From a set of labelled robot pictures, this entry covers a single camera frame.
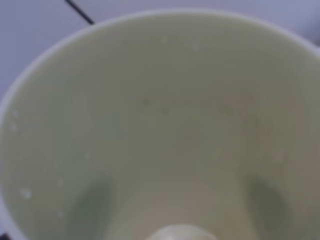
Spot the light green plastic cup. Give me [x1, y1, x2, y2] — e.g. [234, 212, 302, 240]
[0, 9, 320, 240]

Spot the left black wall cable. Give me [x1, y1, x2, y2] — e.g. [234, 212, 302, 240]
[65, 0, 95, 25]

